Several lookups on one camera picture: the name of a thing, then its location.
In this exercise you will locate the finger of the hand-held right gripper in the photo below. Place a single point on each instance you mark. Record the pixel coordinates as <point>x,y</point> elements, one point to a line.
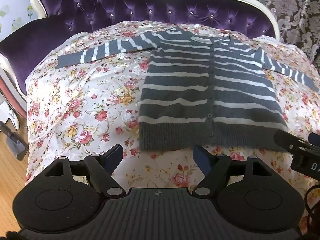
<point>314,138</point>
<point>290,141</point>

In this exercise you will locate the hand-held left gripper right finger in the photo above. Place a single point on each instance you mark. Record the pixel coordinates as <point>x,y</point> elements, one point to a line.
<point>202,158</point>

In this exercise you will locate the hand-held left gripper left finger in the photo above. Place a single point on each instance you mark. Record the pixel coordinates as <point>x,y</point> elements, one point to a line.
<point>113,158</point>

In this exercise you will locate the grey white striped cardigan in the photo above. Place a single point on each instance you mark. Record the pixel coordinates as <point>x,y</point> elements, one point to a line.
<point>180,100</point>

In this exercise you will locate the floral blanket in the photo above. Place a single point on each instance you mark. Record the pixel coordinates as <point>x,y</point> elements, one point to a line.
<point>87,100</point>

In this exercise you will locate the grey vacuum cleaner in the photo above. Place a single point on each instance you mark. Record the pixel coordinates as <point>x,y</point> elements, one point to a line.
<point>13,142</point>

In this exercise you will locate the purple tufted sofa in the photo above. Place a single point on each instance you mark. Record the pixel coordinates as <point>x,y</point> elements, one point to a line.
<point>105,7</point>

